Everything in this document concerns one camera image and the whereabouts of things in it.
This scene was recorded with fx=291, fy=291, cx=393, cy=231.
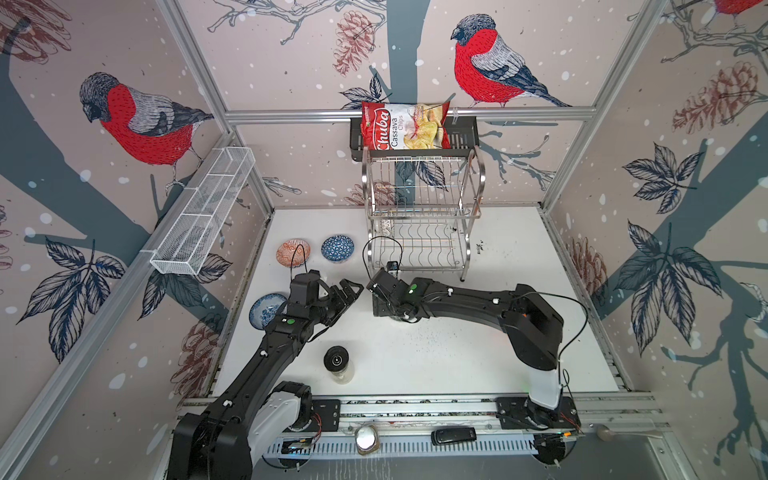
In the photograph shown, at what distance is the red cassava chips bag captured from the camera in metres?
0.87

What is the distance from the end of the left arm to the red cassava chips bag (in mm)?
437

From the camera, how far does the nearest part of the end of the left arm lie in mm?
647
